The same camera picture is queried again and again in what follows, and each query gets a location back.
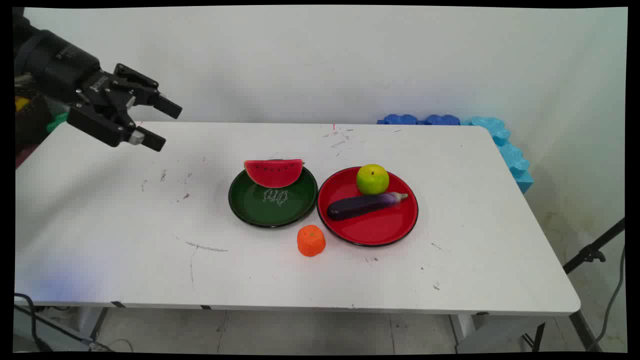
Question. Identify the yellow object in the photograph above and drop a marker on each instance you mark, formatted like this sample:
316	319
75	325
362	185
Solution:
21	103

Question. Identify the red watermelon slice toy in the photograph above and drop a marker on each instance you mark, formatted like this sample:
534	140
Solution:
273	173

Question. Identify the green toy apple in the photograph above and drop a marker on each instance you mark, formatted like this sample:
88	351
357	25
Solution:
372	179

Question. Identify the orange toy fruit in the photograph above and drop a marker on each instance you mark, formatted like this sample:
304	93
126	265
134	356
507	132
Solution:
311	241

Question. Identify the purple toy eggplant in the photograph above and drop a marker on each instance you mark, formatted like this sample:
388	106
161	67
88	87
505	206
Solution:
360	205

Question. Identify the dark blue foam mat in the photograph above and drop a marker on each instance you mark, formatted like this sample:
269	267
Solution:
400	119
442	120

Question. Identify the black tripod stand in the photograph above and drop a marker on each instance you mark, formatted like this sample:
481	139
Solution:
590	252

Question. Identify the white table leg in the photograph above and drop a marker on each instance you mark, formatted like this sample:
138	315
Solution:
480	330
92	322

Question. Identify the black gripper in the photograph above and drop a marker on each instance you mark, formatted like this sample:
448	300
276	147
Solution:
65	67

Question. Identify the light blue foam mat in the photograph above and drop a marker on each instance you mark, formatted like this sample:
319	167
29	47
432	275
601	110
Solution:
510	155

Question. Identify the red plate black rim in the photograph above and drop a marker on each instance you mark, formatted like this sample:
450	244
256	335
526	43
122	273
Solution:
372	230

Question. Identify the green object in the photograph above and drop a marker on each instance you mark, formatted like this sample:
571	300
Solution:
57	122

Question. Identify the dark green plate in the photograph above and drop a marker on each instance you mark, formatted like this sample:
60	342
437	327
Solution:
270	207

